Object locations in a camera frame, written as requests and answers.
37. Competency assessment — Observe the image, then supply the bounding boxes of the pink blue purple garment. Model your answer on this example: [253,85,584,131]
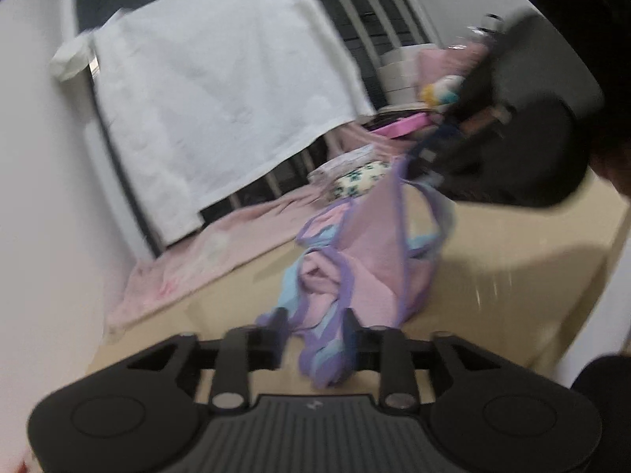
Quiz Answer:
[277,160,454,389]

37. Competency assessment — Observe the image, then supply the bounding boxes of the yellow white plush toy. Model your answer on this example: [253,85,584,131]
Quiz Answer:
[419,75,464,107]

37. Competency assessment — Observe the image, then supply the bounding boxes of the pink plastic case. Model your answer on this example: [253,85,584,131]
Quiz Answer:
[372,112,433,139]

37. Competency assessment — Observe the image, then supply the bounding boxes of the folded floral cream cloth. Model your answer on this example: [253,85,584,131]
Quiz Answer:
[330,160,392,200]

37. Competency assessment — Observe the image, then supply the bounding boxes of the pink fluffy blanket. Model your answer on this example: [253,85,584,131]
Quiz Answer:
[106,122,431,332]

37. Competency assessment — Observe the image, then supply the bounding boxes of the stacked white boxes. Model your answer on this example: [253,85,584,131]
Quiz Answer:
[377,43,436,105]

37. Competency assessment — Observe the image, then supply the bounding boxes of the folded pink patterned cloth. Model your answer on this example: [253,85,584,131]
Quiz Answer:
[307,144,377,189]

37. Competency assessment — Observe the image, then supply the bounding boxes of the metal bed rail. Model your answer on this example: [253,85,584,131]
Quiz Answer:
[76,0,430,261]

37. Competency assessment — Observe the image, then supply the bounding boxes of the white towel on rail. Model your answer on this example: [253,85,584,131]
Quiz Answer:
[51,0,374,244]

